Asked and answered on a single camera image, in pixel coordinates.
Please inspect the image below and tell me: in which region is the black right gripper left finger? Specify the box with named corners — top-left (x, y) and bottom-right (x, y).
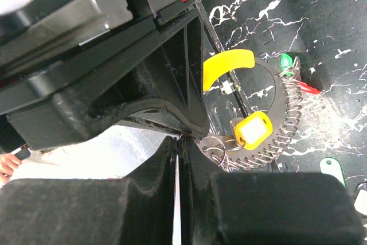
top-left (1, 137), bottom-right (177, 244)

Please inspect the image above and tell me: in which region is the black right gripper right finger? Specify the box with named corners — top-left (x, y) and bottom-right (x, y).
top-left (179, 137), bottom-right (364, 244)

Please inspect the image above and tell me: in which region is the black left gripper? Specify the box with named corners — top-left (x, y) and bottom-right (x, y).
top-left (1, 0), bottom-right (209, 150)

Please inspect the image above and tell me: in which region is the yellow tag key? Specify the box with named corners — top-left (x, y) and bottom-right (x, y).
top-left (230, 111), bottom-right (273, 150)

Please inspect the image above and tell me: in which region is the large keyring with yellow handle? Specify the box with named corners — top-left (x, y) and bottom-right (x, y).
top-left (197, 49), bottom-right (302, 172)

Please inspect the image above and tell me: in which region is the black key tag with key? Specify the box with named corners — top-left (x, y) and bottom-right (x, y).
top-left (354, 182), bottom-right (367, 218)

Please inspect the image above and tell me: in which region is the green key tag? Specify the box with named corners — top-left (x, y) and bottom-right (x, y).
top-left (319, 157), bottom-right (346, 187)

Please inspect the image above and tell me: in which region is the red tag key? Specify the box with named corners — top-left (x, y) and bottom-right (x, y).
top-left (297, 68), bottom-right (323, 95)

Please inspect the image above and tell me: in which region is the green tag key on ring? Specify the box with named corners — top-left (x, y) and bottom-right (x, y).
top-left (279, 53), bottom-right (295, 77)

